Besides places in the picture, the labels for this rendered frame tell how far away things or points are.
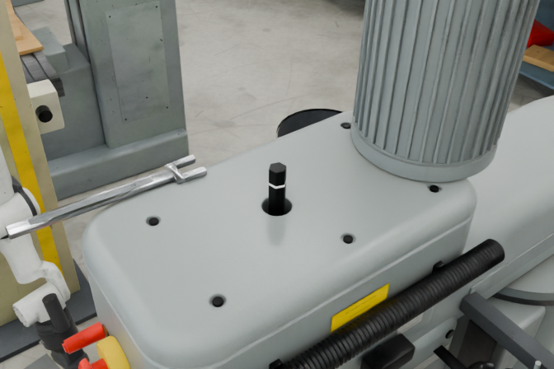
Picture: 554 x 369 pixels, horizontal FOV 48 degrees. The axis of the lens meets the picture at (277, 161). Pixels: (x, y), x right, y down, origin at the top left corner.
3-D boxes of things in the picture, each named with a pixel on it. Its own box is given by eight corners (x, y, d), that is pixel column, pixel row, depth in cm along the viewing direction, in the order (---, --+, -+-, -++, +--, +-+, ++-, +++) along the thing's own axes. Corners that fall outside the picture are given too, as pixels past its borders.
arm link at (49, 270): (30, 315, 151) (8, 270, 146) (62, 293, 157) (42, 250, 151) (42, 323, 147) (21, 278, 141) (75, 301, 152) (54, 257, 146)
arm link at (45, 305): (24, 334, 153) (7, 299, 147) (62, 309, 159) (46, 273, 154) (46, 352, 145) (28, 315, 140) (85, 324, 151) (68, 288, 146)
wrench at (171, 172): (12, 246, 69) (10, 240, 68) (3, 225, 71) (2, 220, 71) (206, 175, 79) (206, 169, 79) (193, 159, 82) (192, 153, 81)
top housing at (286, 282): (177, 461, 66) (163, 374, 56) (84, 302, 83) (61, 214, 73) (470, 273, 88) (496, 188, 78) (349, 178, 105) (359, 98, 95)
